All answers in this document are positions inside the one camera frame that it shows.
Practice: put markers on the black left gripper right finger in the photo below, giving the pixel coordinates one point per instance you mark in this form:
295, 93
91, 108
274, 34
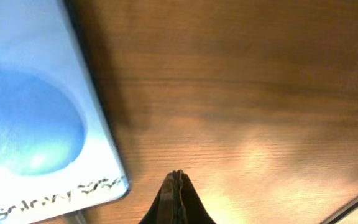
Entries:
191, 205

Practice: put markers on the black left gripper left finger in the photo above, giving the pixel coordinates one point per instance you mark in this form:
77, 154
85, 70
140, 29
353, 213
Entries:
164, 208

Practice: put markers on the black table edge rail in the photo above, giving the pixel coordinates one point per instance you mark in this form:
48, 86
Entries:
342, 212

